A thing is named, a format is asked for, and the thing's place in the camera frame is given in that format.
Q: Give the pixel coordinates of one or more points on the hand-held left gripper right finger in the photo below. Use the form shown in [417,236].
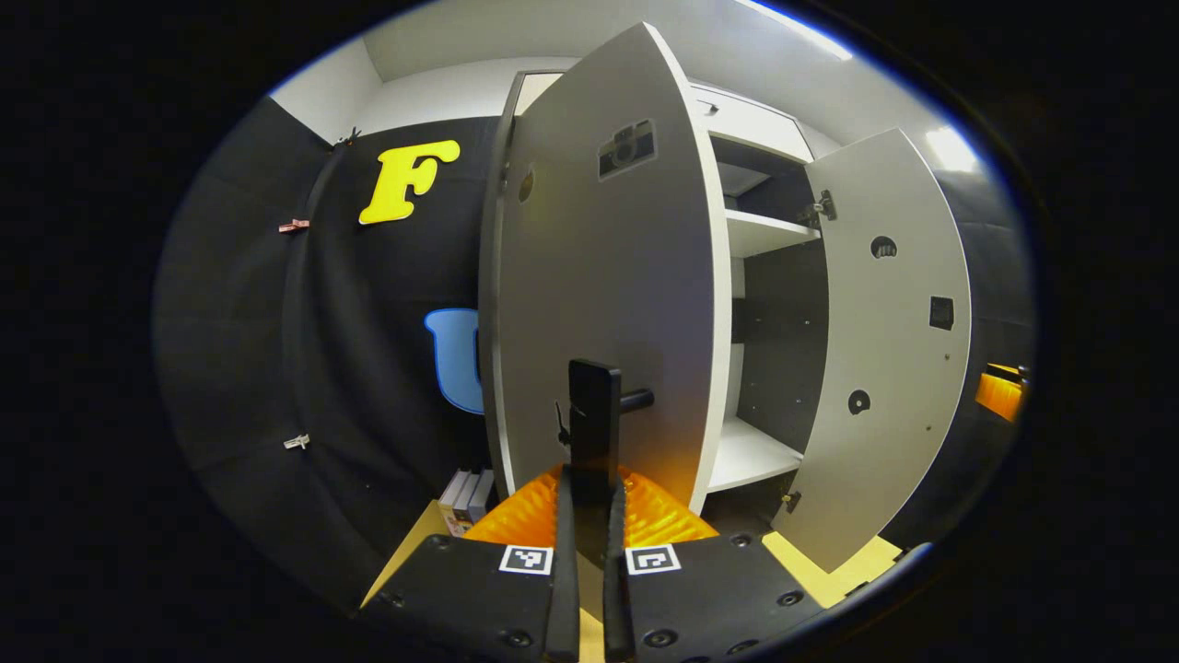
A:
[718,594]

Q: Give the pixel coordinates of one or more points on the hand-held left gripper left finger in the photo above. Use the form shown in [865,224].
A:
[479,599]

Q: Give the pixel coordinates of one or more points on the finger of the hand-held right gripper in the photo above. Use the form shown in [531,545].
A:
[999,396]

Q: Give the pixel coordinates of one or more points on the shoe cabinet door headphone sticker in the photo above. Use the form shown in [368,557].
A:
[893,322]

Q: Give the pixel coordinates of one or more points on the beige double-door shoe cabinet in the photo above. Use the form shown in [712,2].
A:
[783,322]

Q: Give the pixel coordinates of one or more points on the metal door hinge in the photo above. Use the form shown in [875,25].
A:
[822,207]
[790,502]

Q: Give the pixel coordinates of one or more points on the white cabinet shelf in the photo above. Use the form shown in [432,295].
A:
[764,232]
[751,456]

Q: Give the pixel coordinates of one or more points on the beige cabinet top panel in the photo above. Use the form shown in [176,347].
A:
[755,124]

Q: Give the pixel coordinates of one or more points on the grey small box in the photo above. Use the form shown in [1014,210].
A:
[468,497]

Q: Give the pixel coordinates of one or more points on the white clip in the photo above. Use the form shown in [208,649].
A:
[297,442]

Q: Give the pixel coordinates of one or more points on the long ceiling light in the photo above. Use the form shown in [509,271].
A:
[951,149]

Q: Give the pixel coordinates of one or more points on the black backdrop cloth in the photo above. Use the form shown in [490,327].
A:
[276,350]

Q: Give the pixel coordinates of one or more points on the red wooden clip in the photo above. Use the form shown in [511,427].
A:
[294,226]

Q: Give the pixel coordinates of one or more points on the black clip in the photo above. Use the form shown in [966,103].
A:
[348,139]

